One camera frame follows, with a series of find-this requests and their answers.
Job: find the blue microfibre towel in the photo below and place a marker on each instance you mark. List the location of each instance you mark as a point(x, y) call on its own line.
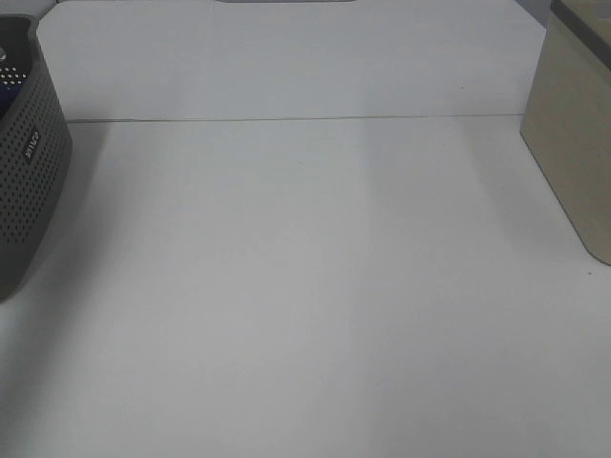
point(9, 90)

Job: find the grey perforated plastic basket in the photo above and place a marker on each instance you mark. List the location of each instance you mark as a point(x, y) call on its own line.
point(36, 150)

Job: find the beige storage box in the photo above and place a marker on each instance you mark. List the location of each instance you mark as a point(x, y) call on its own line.
point(566, 124)

